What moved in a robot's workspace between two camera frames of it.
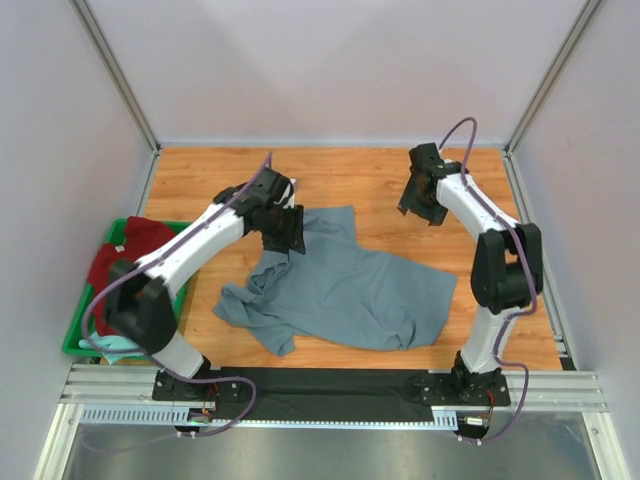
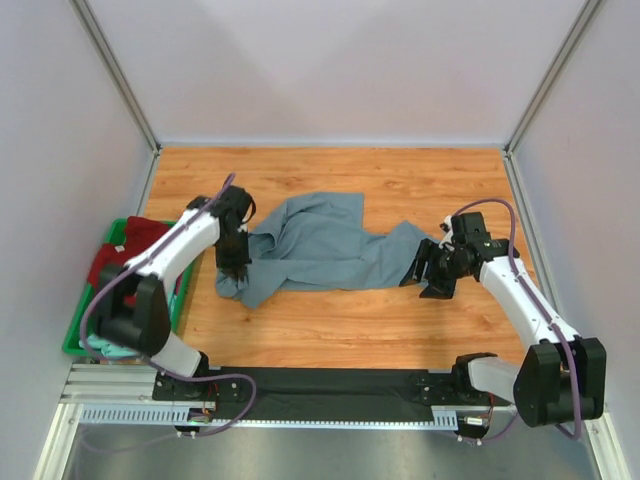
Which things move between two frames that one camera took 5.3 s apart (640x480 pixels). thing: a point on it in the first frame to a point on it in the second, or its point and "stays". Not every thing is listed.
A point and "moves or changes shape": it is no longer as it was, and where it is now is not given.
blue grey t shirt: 342,290 moves or changes shape
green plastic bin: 181,226 stays
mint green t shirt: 113,347 stays
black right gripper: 435,216 to 435,289
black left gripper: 293,239 to 236,267
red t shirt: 142,235 stays
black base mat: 331,394 stays
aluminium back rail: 327,145 stays
